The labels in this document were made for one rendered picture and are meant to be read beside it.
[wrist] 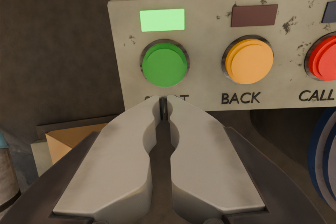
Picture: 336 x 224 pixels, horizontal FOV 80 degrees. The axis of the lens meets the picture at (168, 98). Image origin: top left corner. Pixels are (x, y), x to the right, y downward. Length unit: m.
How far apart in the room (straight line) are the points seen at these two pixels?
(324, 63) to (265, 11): 0.07
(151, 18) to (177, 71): 0.05
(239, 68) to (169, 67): 0.06
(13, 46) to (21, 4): 0.16
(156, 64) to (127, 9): 0.05
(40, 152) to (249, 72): 0.78
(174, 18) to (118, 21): 0.05
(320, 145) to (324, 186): 0.09
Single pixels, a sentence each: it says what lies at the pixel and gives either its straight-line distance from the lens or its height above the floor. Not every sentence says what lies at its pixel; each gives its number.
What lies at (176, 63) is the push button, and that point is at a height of 0.61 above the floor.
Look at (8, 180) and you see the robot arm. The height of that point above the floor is 0.34.
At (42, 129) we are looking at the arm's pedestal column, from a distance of 0.96.
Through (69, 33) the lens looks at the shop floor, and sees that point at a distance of 0.89.
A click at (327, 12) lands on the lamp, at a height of 0.61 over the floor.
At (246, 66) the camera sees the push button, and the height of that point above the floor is 0.61.
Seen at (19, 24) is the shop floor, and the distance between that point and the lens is 0.99.
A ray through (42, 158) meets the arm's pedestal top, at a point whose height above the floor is 0.12.
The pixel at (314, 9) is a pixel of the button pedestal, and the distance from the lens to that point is 0.21.
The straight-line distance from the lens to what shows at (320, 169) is 0.51.
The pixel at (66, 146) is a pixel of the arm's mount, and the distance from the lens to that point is 0.59.
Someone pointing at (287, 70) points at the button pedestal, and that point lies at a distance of 0.22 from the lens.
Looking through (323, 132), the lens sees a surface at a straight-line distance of 0.49.
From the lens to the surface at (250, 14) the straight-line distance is 0.19.
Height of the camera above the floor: 0.79
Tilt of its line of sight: 81 degrees down
